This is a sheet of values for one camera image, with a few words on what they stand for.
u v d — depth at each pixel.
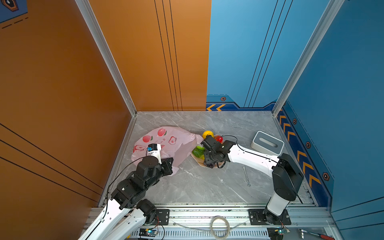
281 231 0.70
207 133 0.94
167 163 0.60
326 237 0.69
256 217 0.72
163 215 0.74
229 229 0.70
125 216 0.47
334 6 0.70
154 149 0.61
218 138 0.95
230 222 0.72
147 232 0.71
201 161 0.87
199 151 0.89
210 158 0.75
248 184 0.83
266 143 0.96
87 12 0.71
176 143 0.89
